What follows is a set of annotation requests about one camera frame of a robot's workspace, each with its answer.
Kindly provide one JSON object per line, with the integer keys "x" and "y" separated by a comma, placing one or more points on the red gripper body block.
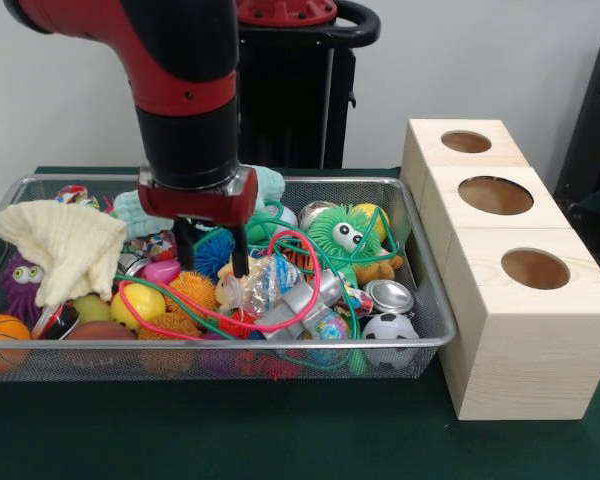
{"x": 200, "y": 205}

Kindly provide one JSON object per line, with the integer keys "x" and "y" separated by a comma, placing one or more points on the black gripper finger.
{"x": 240, "y": 250}
{"x": 185, "y": 245}

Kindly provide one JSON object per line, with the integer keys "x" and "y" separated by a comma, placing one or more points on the clear bottle with blue label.
{"x": 275, "y": 285}

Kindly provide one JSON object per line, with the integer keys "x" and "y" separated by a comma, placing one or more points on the mint green cloth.
{"x": 130, "y": 210}

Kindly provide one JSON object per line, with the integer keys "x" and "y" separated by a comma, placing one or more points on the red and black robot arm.
{"x": 180, "y": 75}

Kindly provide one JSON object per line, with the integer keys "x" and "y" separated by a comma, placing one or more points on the wooden box with three holes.
{"x": 530, "y": 325}

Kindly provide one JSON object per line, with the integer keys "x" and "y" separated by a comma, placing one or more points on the green spiky monster toy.
{"x": 330, "y": 240}

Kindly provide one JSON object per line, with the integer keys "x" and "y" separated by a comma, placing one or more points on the silver robot toy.
{"x": 325, "y": 295}

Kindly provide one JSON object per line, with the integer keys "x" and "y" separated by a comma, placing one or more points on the cream yellow cloth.
{"x": 65, "y": 245}

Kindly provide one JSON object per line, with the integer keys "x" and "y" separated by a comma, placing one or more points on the yellow ball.
{"x": 372, "y": 210}

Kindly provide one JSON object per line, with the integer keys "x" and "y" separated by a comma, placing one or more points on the brown teddy bear toy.
{"x": 380, "y": 270}

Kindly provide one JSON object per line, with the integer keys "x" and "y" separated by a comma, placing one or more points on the crushed silver can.
{"x": 390, "y": 296}

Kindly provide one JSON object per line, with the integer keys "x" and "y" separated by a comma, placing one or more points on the black and white soccer ball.
{"x": 387, "y": 330}

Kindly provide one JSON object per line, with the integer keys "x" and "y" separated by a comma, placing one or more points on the purple spiky monster toy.
{"x": 20, "y": 295}

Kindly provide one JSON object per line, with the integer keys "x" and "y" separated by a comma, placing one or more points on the dark green table cloth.
{"x": 230, "y": 430}

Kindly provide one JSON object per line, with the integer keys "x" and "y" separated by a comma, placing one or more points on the orange basketball toy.
{"x": 2, "y": 332}

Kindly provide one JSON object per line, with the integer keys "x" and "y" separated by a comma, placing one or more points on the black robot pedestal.
{"x": 300, "y": 100}

